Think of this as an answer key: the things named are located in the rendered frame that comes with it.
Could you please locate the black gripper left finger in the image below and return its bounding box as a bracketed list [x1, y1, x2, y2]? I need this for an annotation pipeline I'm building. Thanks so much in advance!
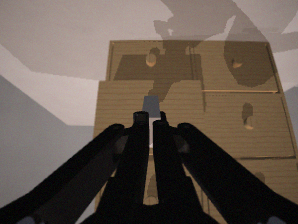
[0, 96, 151, 224]

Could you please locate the brown wooden drawer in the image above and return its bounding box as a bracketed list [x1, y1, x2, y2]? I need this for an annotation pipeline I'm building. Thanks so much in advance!
[93, 80, 206, 139]
[193, 43, 278, 93]
[101, 165, 202, 206]
[207, 163, 298, 224]
[203, 96, 294, 160]
[110, 42, 192, 80]

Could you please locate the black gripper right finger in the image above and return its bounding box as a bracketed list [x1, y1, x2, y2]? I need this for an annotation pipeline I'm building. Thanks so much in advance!
[151, 96, 298, 224]

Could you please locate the tan wooden chest of drawers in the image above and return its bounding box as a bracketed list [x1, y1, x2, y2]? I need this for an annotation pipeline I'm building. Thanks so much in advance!
[106, 40, 298, 214]

